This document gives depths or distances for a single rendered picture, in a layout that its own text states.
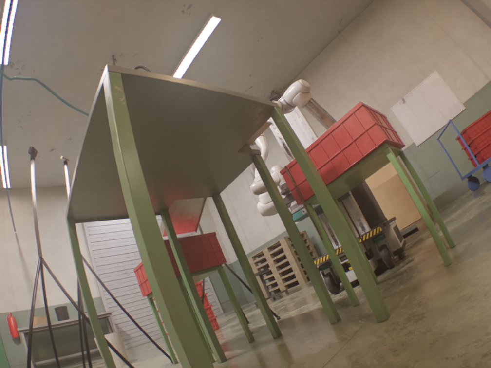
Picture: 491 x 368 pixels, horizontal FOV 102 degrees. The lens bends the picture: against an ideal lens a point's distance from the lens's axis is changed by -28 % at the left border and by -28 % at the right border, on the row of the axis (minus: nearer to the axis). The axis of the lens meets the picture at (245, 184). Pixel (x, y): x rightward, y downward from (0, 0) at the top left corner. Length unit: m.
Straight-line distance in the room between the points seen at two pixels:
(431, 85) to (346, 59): 1.95
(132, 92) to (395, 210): 3.09
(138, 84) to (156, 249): 0.50
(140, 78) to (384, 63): 5.45
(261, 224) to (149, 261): 6.82
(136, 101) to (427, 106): 5.11
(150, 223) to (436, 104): 5.28
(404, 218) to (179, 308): 3.12
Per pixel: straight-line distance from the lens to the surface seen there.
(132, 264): 7.01
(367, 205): 2.43
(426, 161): 5.39
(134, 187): 0.54
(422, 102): 5.53
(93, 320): 1.34
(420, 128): 5.45
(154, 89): 0.85
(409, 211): 3.40
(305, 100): 2.02
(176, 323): 0.48
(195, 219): 1.83
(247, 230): 7.67
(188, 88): 0.89
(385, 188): 3.44
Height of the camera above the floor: 0.31
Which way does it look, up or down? 21 degrees up
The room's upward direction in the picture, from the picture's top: 25 degrees counter-clockwise
